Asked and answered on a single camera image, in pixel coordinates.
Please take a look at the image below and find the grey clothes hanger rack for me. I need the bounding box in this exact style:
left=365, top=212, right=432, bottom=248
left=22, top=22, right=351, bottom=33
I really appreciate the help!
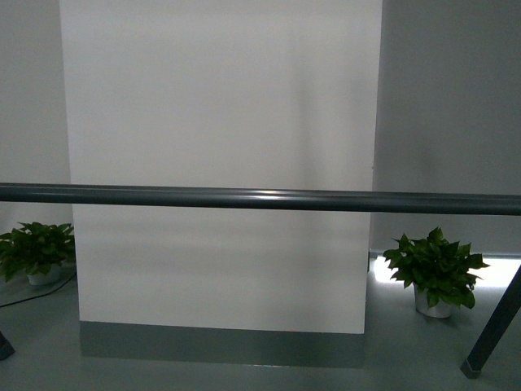
left=1, top=183, right=520, bottom=368

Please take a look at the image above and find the potted green plant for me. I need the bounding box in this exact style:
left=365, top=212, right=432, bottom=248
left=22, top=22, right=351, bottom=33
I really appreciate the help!
left=1, top=222, right=77, bottom=283
left=383, top=227, right=489, bottom=319

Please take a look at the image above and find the black floor cable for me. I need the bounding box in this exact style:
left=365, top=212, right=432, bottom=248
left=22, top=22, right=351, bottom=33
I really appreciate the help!
left=0, top=270, right=78, bottom=308

